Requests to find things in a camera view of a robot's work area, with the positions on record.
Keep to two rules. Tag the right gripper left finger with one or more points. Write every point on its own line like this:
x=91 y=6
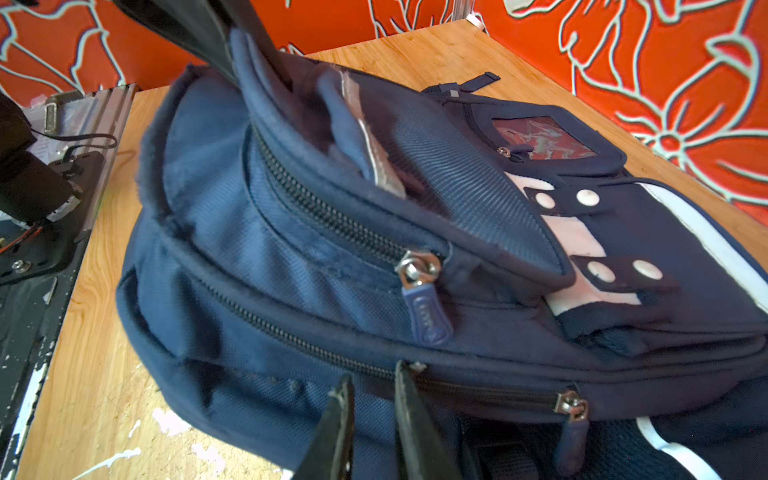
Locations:
x=331 y=452

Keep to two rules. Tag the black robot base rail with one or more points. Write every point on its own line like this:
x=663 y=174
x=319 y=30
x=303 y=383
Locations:
x=39 y=267

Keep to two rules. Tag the navy blue student backpack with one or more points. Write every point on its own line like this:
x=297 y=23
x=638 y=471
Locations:
x=562 y=318

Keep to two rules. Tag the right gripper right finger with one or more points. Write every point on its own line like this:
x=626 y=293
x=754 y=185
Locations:
x=419 y=449

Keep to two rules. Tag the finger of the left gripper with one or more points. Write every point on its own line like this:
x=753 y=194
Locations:
x=202 y=27

